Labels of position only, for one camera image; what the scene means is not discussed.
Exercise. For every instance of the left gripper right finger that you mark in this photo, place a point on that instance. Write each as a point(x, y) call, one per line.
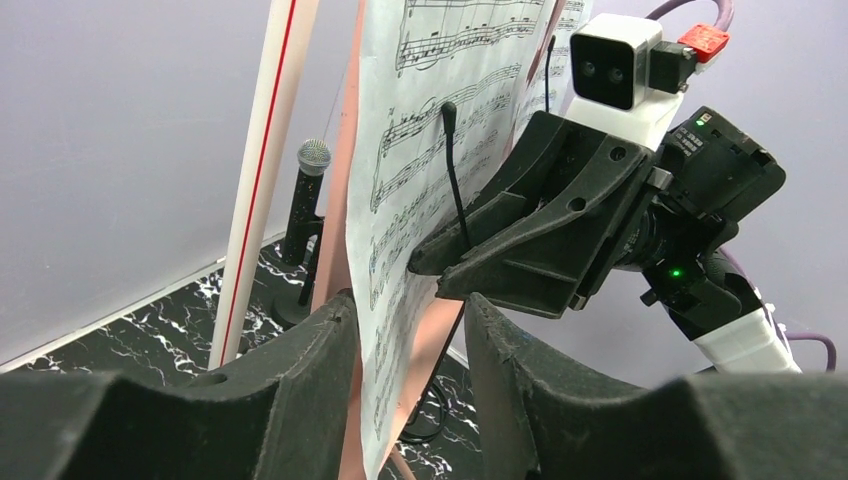
point(544, 415)

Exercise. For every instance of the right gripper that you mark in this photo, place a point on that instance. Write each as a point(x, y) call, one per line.
point(548, 227)

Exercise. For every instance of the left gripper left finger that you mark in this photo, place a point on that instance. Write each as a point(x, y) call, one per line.
point(278, 412)

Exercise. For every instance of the pink music stand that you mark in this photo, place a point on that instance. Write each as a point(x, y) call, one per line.
point(334, 275)

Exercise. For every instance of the sheet music page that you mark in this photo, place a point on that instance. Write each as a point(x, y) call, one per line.
point(546, 75)
point(439, 87)

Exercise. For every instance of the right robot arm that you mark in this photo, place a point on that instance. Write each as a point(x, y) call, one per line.
point(712, 176)

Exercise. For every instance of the black microphone on stand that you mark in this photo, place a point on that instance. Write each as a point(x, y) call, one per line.
point(304, 233)

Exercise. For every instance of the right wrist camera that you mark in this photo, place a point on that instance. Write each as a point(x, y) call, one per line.
point(629, 82)

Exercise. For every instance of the white PVC pipe frame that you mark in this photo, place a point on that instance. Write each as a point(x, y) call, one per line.
point(287, 36)

